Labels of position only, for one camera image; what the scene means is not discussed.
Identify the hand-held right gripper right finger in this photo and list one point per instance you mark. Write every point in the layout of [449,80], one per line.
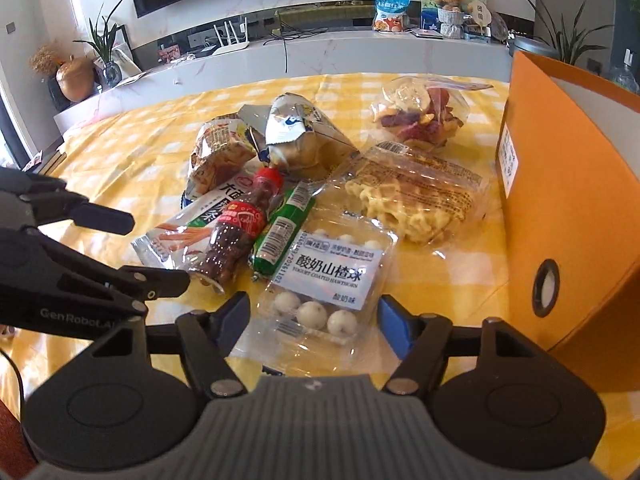
[395,325]

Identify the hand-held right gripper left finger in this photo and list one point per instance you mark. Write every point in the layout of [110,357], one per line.
[235,317]

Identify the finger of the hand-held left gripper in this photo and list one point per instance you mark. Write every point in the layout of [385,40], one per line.
[107,219]
[160,282]

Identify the white potato stick packet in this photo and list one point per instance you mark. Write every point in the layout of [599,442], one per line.
[180,232]

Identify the clear box of white balls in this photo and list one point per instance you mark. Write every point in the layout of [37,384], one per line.
[325,280]

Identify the cola bottle shaped candy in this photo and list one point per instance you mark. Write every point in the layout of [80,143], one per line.
[235,230]

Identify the green sausage packet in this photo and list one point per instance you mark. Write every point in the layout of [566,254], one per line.
[282,230]

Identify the clear bag of waffles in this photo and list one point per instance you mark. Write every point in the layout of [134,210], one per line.
[415,195]

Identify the brown pastry packet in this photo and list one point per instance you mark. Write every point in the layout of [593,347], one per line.
[220,150]

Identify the silver snack bag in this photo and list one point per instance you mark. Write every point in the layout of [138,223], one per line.
[300,135]

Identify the orange cardboard box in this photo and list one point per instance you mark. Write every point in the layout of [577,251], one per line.
[570,210]

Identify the yellow checked tablecloth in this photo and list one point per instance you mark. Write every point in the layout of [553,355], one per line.
[150,160]

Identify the golden acorn shaped vase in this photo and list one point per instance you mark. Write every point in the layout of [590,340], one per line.
[75,80]

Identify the green plant in glass vase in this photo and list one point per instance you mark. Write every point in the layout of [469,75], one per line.
[107,55]

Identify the pink photo card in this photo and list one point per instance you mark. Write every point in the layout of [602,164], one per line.
[170,54]

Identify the white router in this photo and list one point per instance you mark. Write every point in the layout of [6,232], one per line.
[230,45]

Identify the clear bag of dried fruit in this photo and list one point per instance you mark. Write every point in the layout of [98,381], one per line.
[425,107]

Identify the white marble counter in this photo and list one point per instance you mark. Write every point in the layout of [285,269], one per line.
[325,55]

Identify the grey trash bin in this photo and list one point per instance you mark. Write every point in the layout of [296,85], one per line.
[532,49]

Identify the blue snack bag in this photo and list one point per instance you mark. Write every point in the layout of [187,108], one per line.
[391,10]

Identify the round paper fan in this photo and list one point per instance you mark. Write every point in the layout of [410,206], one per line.
[480,20]

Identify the teddy bear bouquet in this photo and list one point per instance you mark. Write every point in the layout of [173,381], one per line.
[451,10]

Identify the long leaf potted plant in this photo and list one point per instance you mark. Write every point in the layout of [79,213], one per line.
[567,42]

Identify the green blue picture card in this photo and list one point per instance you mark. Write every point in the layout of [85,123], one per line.
[477,0]

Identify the clear water bottle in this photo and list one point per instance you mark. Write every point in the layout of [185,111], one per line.
[625,75]

